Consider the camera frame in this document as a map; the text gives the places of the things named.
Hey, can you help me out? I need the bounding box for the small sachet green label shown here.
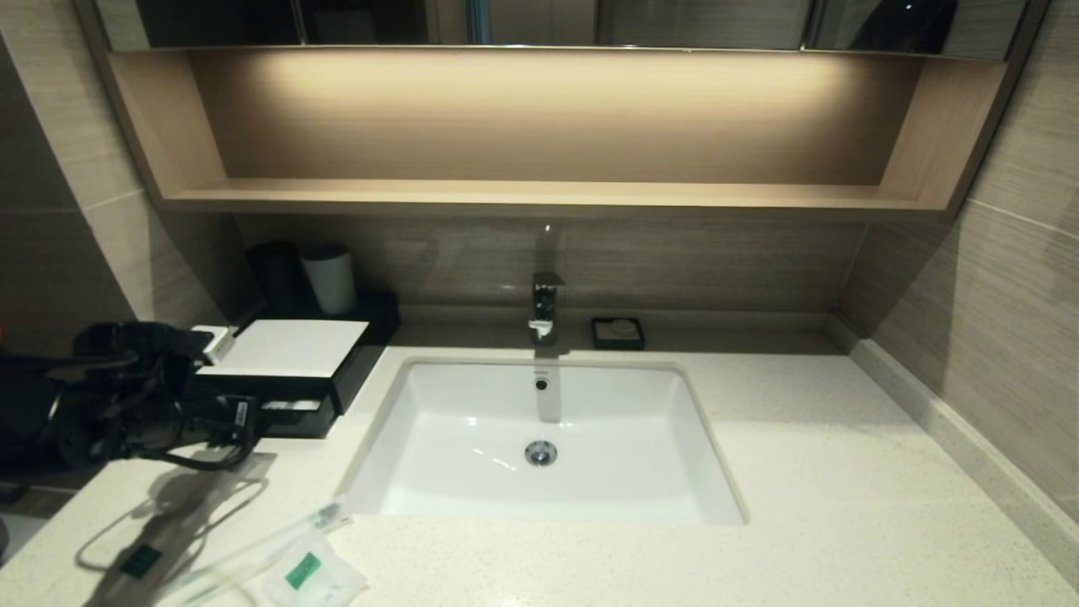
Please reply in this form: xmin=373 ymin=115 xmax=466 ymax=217
xmin=261 ymin=536 xmax=368 ymax=607

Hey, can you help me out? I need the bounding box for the chrome faucet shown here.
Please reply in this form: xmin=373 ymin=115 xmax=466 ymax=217
xmin=528 ymin=225 xmax=567 ymax=346

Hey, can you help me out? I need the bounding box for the black cup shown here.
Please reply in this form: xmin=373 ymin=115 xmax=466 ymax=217
xmin=245 ymin=241 xmax=306 ymax=313

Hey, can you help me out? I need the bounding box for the grey plastic cup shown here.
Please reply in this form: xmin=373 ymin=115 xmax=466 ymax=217
xmin=300 ymin=244 xmax=357 ymax=316

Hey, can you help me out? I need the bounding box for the wrapped toothbrush green label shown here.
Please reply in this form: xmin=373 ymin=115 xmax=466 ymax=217
xmin=80 ymin=455 xmax=271 ymax=607

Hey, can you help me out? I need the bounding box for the black amenity drawer box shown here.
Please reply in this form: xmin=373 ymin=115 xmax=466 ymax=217
xmin=187 ymin=292 xmax=401 ymax=416

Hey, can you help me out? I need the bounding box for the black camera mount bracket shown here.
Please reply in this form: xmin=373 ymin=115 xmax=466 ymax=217
xmin=74 ymin=321 xmax=213 ymax=401

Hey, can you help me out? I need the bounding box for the wooden wall shelf niche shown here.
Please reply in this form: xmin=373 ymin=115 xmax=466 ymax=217
xmin=74 ymin=44 xmax=1046 ymax=220

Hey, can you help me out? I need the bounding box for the white sink basin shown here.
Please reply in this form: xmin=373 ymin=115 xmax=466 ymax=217
xmin=341 ymin=356 xmax=749 ymax=529

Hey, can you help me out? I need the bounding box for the mirror cabinet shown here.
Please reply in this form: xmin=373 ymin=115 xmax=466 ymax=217
xmin=93 ymin=0 xmax=1033 ymax=53

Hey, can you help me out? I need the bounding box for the black soap dish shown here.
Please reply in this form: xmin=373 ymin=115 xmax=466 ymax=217
xmin=591 ymin=317 xmax=646 ymax=351

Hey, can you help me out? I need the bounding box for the wrapped toothbrush clear sleeve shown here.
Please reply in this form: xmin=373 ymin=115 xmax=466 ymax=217
xmin=169 ymin=502 xmax=353 ymax=607

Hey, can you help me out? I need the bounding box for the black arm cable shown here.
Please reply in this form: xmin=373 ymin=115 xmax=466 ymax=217
xmin=156 ymin=434 xmax=264 ymax=473

